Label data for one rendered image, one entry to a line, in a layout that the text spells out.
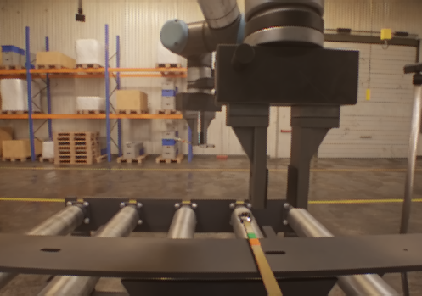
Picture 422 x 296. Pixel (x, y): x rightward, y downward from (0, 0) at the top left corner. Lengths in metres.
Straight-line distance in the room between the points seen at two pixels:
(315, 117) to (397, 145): 11.95
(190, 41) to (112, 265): 0.48
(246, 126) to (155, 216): 1.20
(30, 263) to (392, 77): 11.99
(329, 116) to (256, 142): 0.07
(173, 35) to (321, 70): 0.43
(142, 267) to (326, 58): 0.31
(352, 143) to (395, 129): 1.91
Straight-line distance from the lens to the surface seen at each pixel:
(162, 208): 1.37
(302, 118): 0.24
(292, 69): 0.23
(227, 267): 0.34
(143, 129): 9.66
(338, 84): 0.25
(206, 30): 0.60
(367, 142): 11.34
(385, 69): 11.87
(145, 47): 10.04
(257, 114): 0.23
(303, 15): 0.23
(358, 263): 0.40
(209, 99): 0.71
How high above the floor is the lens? 1.35
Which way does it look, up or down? 6 degrees down
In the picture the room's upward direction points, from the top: 1 degrees clockwise
